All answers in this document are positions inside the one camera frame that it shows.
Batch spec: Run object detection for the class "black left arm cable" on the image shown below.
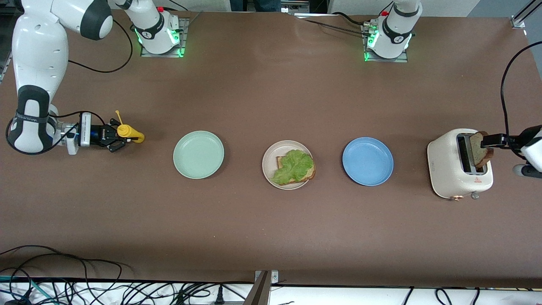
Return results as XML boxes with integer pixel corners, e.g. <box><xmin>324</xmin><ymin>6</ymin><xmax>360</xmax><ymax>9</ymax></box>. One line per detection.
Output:
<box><xmin>500</xmin><ymin>40</ymin><xmax>542</xmax><ymax>137</ymax></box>

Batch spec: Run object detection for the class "blue plate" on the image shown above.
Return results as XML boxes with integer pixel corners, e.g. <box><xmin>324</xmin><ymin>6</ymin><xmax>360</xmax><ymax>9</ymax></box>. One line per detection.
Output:
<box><xmin>342</xmin><ymin>137</ymin><xmax>394</xmax><ymax>186</ymax></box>

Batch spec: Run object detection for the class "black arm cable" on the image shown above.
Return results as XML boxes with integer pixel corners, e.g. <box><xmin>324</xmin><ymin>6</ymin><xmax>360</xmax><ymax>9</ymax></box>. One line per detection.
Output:
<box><xmin>5</xmin><ymin>19</ymin><xmax>133</xmax><ymax>155</ymax></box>
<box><xmin>500</xmin><ymin>40</ymin><xmax>542</xmax><ymax>137</ymax></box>

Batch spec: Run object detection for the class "teal cable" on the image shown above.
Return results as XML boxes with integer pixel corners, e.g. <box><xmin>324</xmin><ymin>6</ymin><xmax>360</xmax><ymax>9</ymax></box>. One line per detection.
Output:
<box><xmin>0</xmin><ymin>275</ymin><xmax>58</xmax><ymax>305</ymax></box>

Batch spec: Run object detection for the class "white toaster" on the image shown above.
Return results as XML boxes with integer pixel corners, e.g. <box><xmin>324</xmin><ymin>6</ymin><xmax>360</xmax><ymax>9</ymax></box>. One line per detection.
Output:
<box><xmin>427</xmin><ymin>128</ymin><xmax>495</xmax><ymax>200</ymax></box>

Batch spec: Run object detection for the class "grey metal table bracket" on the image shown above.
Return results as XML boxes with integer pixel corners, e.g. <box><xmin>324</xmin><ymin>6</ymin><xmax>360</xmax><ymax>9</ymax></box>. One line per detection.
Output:
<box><xmin>243</xmin><ymin>270</ymin><xmax>280</xmax><ymax>305</ymax></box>

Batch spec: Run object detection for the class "yellow mustard squeeze bottle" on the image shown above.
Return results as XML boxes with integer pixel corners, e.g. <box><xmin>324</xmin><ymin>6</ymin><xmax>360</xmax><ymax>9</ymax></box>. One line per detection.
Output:
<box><xmin>115</xmin><ymin>110</ymin><xmax>145</xmax><ymax>144</ymax></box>

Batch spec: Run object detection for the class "person in blue jeans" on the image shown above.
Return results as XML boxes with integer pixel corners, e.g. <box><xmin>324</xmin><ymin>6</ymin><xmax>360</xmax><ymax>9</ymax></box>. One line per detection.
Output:
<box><xmin>230</xmin><ymin>0</ymin><xmax>282</xmax><ymax>13</ymax></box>

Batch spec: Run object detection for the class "green lettuce leaf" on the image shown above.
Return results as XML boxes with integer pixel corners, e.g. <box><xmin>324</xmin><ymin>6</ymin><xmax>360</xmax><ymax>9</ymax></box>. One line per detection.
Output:
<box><xmin>271</xmin><ymin>149</ymin><xmax>315</xmax><ymax>186</ymax></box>

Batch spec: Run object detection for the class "pale green plate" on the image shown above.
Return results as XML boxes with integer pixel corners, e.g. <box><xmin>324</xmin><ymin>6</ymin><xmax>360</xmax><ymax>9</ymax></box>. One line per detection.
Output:
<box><xmin>173</xmin><ymin>130</ymin><xmax>225</xmax><ymax>180</ymax></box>

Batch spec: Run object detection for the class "black cable bundle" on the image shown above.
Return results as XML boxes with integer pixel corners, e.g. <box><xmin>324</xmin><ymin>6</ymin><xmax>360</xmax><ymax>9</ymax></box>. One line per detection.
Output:
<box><xmin>55</xmin><ymin>280</ymin><xmax>254</xmax><ymax>305</ymax></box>

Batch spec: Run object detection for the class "brown toasted bread slice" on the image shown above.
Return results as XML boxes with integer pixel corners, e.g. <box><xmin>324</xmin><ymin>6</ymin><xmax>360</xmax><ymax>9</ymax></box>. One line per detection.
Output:
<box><xmin>276</xmin><ymin>156</ymin><xmax>316</xmax><ymax>184</ymax></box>
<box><xmin>469</xmin><ymin>131</ymin><xmax>495</xmax><ymax>171</ymax></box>

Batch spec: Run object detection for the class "grey metal base plate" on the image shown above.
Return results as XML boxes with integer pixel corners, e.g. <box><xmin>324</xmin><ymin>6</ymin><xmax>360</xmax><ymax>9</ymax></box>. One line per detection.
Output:
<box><xmin>361</xmin><ymin>23</ymin><xmax>409</xmax><ymax>63</ymax></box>
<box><xmin>140</xmin><ymin>18</ymin><xmax>190</xmax><ymax>58</ymax></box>

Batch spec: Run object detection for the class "long black cable loop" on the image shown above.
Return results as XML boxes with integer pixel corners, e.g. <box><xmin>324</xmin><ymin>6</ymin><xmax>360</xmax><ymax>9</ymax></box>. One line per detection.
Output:
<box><xmin>0</xmin><ymin>245</ymin><xmax>127</xmax><ymax>305</ymax></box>

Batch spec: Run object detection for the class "beige plate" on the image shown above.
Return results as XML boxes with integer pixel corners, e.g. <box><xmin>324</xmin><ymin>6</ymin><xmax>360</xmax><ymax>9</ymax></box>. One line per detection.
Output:
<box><xmin>262</xmin><ymin>140</ymin><xmax>314</xmax><ymax>190</ymax></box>

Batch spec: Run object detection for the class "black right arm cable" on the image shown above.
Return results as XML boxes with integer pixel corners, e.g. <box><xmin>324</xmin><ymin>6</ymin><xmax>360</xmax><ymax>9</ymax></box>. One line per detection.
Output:
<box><xmin>5</xmin><ymin>19</ymin><xmax>133</xmax><ymax>155</ymax></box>

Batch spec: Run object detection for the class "black base cable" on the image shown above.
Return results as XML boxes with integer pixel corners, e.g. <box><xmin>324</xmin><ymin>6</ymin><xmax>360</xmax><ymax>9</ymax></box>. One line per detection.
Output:
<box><xmin>294</xmin><ymin>12</ymin><xmax>377</xmax><ymax>36</ymax></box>

